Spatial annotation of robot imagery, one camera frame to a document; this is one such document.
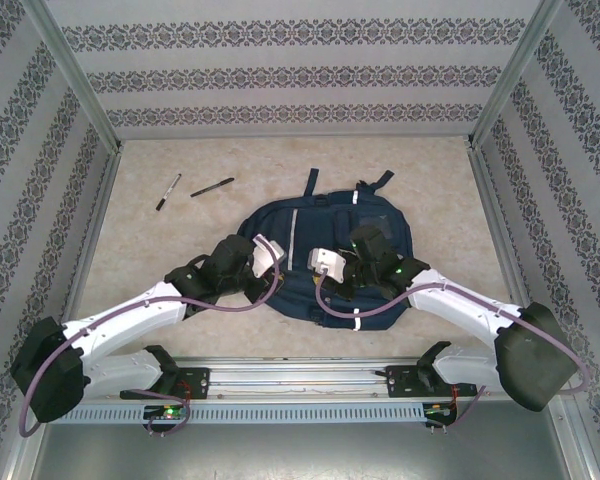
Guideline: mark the navy blue backpack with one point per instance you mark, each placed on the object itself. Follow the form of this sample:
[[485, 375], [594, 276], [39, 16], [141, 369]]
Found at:
[[320, 220]]

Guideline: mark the silver marker pen black cap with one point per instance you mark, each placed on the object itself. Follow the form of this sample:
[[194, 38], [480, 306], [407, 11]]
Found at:
[[168, 191]]

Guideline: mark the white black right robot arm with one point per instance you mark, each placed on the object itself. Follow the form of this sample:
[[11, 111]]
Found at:
[[455, 310]]

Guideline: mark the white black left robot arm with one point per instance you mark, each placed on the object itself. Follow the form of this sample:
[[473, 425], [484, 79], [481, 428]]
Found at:
[[130, 325]]

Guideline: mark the small controller circuit board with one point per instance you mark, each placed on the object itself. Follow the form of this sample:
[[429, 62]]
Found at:
[[166, 413], [440, 411]]

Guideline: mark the grey metal shelf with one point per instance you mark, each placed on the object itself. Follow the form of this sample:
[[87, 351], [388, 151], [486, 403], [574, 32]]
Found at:
[[300, 455]]

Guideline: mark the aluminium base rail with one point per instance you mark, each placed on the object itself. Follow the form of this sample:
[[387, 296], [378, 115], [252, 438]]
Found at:
[[300, 380]]

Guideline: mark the aluminium side rail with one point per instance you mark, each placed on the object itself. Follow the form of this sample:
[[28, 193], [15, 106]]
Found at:
[[505, 225], [87, 250]]

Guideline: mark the aluminium frame post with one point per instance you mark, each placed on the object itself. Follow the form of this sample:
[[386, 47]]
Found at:
[[75, 75], [520, 75]]

